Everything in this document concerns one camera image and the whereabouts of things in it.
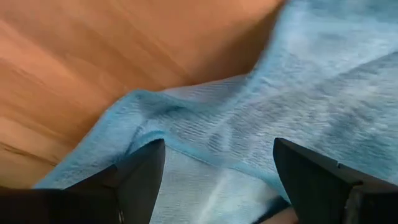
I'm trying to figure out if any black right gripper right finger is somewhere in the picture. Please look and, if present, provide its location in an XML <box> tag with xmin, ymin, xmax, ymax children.
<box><xmin>272</xmin><ymin>137</ymin><xmax>398</xmax><ymax>224</ymax></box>

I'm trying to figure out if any blue microfiber towel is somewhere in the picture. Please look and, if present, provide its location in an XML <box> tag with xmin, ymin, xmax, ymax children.
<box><xmin>32</xmin><ymin>0</ymin><xmax>398</xmax><ymax>224</ymax></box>

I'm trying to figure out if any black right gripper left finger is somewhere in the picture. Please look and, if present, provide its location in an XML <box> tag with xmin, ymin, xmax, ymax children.
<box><xmin>0</xmin><ymin>138</ymin><xmax>166</xmax><ymax>224</ymax></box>

